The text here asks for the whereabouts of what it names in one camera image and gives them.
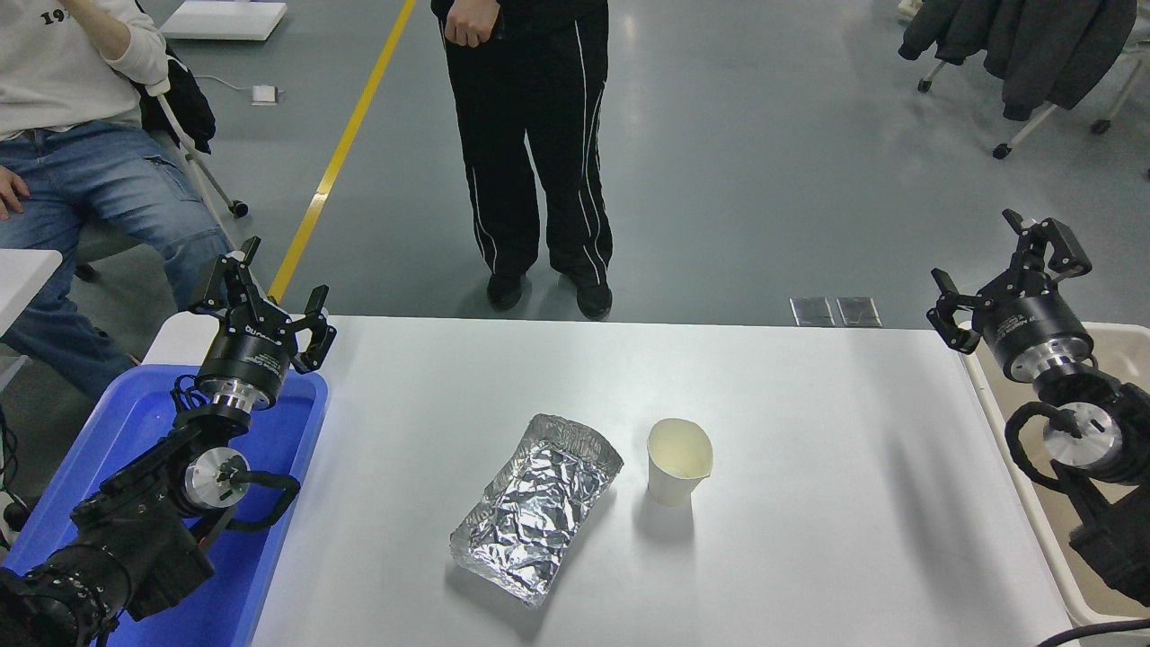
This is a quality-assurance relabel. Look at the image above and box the standing person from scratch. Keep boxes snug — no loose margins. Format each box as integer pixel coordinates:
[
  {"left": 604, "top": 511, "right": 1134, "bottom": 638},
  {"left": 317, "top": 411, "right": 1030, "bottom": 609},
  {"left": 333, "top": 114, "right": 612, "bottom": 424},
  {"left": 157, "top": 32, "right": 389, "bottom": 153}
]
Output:
[{"left": 431, "top": 0, "right": 615, "bottom": 321}]

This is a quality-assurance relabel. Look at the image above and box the seated person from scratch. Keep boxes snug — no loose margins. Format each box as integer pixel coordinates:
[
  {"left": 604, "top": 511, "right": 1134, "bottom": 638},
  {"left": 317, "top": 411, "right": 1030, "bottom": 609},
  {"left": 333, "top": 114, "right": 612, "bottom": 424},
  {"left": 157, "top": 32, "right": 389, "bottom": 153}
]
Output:
[{"left": 0, "top": 0, "right": 234, "bottom": 401}]

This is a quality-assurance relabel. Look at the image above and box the standing person's hand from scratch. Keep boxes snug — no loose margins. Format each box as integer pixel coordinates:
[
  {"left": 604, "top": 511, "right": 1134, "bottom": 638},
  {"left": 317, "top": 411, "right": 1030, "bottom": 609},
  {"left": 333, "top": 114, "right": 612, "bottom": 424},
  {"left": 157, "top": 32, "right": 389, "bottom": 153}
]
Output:
[{"left": 444, "top": 0, "right": 498, "bottom": 49}]

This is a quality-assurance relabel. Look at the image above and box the pale paper cup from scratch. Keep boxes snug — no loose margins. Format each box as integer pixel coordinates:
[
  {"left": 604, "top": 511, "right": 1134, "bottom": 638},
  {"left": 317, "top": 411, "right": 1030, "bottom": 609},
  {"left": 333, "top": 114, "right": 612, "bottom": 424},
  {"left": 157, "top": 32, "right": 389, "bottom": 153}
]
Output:
[{"left": 647, "top": 418, "right": 714, "bottom": 507}]

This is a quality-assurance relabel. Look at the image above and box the crumpled silver foil tray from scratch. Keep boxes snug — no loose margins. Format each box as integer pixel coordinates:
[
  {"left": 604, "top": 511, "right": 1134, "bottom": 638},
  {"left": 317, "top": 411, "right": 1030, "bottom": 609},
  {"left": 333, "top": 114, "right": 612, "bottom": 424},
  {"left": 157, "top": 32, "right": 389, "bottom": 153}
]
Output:
[{"left": 449, "top": 413, "right": 624, "bottom": 609}]

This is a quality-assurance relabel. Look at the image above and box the white frame wheeled chair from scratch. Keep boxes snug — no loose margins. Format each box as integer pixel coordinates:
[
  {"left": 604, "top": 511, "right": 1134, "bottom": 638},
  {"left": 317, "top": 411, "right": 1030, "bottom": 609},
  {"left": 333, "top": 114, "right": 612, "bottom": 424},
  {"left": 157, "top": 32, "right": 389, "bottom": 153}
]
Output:
[{"left": 72, "top": 76, "right": 251, "bottom": 281}]

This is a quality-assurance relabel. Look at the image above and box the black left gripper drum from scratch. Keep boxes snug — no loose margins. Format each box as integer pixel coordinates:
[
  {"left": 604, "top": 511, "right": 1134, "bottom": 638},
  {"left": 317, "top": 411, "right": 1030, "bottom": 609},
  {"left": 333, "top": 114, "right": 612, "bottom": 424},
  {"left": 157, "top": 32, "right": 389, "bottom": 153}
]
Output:
[{"left": 196, "top": 323, "right": 300, "bottom": 403}]

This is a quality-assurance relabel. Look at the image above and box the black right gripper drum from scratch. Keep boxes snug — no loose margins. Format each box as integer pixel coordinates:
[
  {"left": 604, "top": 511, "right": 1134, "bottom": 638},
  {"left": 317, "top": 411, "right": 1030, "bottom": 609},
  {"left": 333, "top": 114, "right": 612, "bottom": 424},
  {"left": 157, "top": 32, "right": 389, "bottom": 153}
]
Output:
[{"left": 976, "top": 273, "right": 1087, "bottom": 362}]

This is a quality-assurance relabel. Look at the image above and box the wheeled chair under coats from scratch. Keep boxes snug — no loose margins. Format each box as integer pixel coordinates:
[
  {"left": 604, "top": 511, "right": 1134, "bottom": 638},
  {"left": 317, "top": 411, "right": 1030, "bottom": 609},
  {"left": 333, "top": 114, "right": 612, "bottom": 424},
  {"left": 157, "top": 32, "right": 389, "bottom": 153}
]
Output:
[{"left": 916, "top": 40, "right": 1150, "bottom": 161}]

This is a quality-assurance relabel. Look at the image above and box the black cable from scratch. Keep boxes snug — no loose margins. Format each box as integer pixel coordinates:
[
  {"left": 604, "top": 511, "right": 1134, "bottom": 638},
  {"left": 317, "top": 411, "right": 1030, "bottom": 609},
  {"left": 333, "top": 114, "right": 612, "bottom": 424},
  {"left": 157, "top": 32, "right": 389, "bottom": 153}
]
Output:
[{"left": 1038, "top": 617, "right": 1150, "bottom": 647}]

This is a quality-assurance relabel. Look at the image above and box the blue plastic tray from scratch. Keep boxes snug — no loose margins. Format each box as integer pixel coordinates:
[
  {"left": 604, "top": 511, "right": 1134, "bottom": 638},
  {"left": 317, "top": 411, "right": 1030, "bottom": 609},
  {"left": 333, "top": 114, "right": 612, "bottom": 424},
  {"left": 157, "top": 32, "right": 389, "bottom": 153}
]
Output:
[{"left": 0, "top": 362, "right": 330, "bottom": 647}]

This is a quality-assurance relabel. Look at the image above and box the black garment on chair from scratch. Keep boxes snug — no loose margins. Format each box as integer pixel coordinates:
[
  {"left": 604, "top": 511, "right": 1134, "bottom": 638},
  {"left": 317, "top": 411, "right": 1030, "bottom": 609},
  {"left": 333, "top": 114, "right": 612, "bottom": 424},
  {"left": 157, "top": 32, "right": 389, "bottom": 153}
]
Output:
[{"left": 135, "top": 45, "right": 217, "bottom": 155}]

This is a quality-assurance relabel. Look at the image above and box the seated person's hand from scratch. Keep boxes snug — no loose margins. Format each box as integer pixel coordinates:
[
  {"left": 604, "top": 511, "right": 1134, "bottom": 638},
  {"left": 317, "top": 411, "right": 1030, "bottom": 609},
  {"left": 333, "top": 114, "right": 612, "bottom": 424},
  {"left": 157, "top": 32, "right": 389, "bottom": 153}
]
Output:
[{"left": 0, "top": 166, "right": 31, "bottom": 221}]

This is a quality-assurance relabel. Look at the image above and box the large pale bin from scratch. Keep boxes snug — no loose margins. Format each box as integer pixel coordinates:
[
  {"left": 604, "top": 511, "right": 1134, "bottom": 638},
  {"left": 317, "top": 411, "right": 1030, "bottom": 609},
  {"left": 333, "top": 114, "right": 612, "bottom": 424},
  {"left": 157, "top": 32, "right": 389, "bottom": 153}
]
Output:
[{"left": 957, "top": 321, "right": 1150, "bottom": 627}]

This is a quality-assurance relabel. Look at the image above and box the flat white board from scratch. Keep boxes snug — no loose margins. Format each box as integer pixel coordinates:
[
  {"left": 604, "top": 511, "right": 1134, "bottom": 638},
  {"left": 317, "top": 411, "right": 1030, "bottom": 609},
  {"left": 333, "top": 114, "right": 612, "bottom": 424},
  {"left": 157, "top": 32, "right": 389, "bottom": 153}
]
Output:
[{"left": 160, "top": 0, "right": 288, "bottom": 42}]

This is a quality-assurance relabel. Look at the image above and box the small white side table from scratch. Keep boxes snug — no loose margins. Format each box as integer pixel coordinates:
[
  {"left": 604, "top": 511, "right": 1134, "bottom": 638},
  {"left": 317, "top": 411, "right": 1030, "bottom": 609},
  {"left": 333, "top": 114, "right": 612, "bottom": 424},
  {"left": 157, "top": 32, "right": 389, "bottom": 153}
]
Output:
[{"left": 0, "top": 249, "right": 64, "bottom": 392}]

